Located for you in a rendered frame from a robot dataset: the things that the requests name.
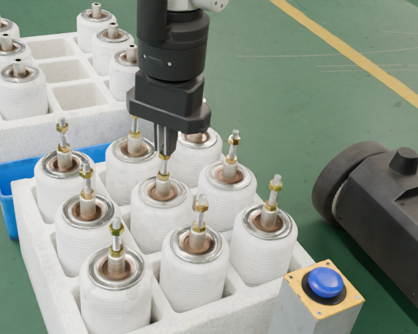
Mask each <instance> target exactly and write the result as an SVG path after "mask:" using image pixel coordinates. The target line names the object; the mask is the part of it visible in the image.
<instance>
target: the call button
mask: <svg viewBox="0 0 418 334"><path fill-rule="evenodd" d="M308 281H309V286H310V287H311V289H312V291H313V292H314V293H315V294H316V295H318V296H320V297H323V298H331V297H334V296H337V295H338V294H339V293H340V292H341V291H342V288H343V285H344V281H343V279H342V277H341V275H339V273H337V271H335V270H333V269H331V268H327V267H317V268H314V269H313V270H312V271H311V273H310V275H309V279H308Z"/></svg>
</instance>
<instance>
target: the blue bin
mask: <svg viewBox="0 0 418 334"><path fill-rule="evenodd" d="M111 143H113V142H107V143H103V144H96V145H92V146H85V147H82V148H75V149H72V150H77V151H80V152H82V153H84V154H86V155H87V156H89V157H90V158H91V159H92V160H93V161H94V164H96V163H100V162H105V153H106V150H107V148H108V147H109V146H110V144H111ZM45 155H46V154H43V155H39V156H32V157H28V158H22V159H18V160H11V161H7V162H0V204H1V210H2V213H3V217H4V220H5V224H6V227H7V231H8V234H9V238H10V239H11V240H12V241H19V234H18V229H17V220H16V216H15V208H14V203H13V194H12V189H11V182H12V181H16V180H22V179H25V178H26V179H31V178H33V177H34V176H35V166H36V164H37V162H38V161H39V160H40V159H41V158H42V157H43V156H45Z"/></svg>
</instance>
